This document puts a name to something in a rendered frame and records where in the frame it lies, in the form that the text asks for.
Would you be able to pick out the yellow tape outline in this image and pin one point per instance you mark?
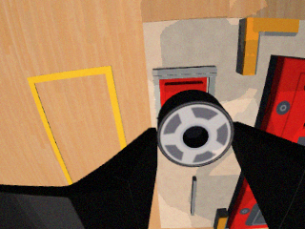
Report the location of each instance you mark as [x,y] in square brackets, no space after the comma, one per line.
[66,75]

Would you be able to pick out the black wheel with grey hub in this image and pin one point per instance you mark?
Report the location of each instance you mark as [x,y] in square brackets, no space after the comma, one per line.
[185,110]

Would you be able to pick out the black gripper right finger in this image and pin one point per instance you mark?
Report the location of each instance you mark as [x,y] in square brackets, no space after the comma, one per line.
[275,169]

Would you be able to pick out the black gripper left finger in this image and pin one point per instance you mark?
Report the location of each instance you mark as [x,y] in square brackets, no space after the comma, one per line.
[117,195]

